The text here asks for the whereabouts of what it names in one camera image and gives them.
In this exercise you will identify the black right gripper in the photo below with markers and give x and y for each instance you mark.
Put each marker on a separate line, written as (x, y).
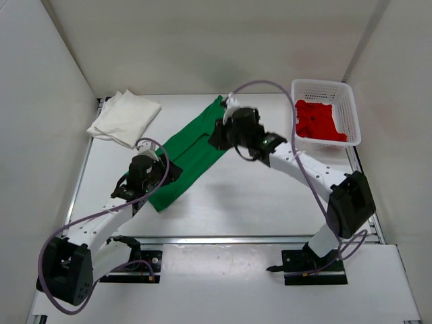
(219, 140)

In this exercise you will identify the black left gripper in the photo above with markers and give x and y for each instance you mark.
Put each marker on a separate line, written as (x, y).
(173, 173)

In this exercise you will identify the green t shirt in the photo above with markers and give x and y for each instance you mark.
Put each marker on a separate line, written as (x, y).
(189, 149)

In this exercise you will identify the white t shirt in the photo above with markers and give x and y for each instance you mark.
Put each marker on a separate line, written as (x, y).
(124, 118)

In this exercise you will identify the red t shirt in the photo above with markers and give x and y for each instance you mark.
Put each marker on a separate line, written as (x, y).
(315, 120)

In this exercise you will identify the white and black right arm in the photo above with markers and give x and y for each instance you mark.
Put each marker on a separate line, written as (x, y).
(347, 195)

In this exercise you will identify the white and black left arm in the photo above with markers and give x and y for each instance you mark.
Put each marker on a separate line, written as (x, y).
(70, 265)

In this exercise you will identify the white plastic basket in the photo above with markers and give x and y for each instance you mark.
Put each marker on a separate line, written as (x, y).
(341, 97)

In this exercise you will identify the aluminium table edge rail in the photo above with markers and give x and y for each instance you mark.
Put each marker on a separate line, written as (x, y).
(221, 240)

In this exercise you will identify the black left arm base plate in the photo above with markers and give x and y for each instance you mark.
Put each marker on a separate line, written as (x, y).
(146, 263)

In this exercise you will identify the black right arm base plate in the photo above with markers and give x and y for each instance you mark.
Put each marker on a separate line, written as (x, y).
(301, 269)

